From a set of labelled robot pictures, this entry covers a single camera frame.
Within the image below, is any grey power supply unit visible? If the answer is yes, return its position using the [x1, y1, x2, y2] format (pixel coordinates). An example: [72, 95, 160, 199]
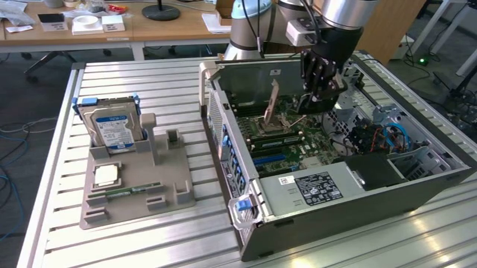
[259, 161, 368, 217]

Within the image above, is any wooden desk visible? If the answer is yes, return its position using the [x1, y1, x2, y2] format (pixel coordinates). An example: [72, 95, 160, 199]
[0, 0, 239, 61]

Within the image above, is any clear plastic bag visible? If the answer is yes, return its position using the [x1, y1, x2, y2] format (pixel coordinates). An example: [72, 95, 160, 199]
[0, 1, 35, 26]

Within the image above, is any silver perforated drive cage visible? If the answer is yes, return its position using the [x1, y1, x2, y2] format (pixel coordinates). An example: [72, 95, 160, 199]
[323, 60, 408, 135]

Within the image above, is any flat white box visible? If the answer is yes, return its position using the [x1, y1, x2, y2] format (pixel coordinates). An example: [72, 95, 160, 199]
[70, 22, 105, 36]

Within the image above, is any white box black top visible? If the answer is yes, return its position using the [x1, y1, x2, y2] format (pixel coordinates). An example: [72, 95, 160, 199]
[35, 13, 69, 32]

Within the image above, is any silver CPU chip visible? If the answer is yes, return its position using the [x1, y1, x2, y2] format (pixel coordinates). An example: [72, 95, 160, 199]
[92, 165, 120, 186]

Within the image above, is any black round lamp base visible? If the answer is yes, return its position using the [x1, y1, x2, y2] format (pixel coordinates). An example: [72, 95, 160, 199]
[140, 0, 182, 21]

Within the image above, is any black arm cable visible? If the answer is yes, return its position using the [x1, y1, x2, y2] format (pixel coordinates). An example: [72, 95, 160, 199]
[249, 0, 265, 56]

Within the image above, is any green Dell motherboard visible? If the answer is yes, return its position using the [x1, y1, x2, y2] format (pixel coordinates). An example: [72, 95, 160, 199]
[228, 93, 345, 179]

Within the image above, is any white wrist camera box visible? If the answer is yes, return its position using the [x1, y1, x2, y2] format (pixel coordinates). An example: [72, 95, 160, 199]
[284, 18, 325, 47]

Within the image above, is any grey plastic parts rack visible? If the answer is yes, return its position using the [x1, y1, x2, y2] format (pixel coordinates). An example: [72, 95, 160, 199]
[78, 113, 196, 229]

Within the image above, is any CPU socket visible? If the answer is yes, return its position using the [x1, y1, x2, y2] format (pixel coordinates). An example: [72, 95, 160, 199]
[253, 114, 297, 137]

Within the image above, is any open cardboard box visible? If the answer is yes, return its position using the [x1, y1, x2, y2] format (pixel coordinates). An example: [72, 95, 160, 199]
[215, 0, 239, 20]

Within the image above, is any blue SATA wire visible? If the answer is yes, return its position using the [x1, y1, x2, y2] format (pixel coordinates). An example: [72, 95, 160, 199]
[379, 122, 410, 153]

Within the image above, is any grey open PC case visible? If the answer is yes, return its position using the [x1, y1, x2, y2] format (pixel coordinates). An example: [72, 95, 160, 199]
[199, 50, 471, 262]

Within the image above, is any silver disk bay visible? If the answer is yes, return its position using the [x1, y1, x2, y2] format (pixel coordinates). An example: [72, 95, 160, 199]
[387, 146, 435, 182]

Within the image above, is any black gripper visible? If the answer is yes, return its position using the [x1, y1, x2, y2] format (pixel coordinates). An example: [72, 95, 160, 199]
[299, 26, 364, 101]

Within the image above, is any silver chipset heatsink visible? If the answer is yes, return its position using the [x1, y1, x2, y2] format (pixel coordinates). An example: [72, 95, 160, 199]
[303, 158, 325, 170]

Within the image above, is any plain white box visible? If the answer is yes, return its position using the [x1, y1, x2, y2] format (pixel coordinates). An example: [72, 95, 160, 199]
[100, 15, 125, 33]

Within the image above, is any white paper stack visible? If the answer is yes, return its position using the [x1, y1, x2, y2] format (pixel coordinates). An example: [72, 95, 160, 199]
[200, 12, 232, 35]

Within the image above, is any wooden cabinet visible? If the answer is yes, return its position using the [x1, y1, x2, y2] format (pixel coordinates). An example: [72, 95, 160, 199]
[356, 0, 427, 65]

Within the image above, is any white bowl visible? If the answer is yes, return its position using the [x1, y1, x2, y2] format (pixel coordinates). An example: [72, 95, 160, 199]
[73, 15, 98, 28]

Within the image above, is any black plastic shroud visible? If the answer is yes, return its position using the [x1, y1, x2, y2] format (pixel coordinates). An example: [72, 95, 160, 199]
[344, 152, 408, 191]

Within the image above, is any hard disk in blue caddy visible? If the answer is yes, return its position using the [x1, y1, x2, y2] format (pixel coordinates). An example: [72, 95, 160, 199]
[72, 94, 141, 154]

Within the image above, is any green RAM stick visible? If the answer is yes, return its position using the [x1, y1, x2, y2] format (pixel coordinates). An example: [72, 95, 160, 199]
[252, 136, 303, 149]
[105, 183, 160, 196]

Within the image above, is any blue expansion slot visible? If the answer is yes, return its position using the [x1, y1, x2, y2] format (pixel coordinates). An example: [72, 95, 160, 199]
[252, 155, 285, 166]

